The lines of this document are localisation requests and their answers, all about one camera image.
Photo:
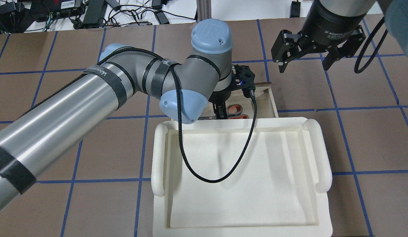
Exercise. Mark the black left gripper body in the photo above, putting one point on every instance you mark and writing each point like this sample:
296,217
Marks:
221,96

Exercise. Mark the white plastic tray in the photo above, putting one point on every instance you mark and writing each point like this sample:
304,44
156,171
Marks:
279,189

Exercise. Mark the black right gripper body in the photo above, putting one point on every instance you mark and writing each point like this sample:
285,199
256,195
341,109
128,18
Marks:
332,22

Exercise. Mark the grey orange scissors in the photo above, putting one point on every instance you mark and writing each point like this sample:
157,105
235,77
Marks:
233,112

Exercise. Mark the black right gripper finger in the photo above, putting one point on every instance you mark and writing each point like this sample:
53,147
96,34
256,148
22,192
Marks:
289,47
347,50

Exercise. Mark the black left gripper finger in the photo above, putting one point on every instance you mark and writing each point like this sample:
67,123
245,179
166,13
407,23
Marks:
223,112
217,112

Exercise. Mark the dark wooden drawer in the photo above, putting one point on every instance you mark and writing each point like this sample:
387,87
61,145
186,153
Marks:
263,98

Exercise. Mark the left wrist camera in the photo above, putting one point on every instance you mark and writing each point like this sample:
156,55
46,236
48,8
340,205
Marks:
242,78

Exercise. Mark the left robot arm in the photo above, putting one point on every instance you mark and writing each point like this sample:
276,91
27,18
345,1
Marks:
36,140

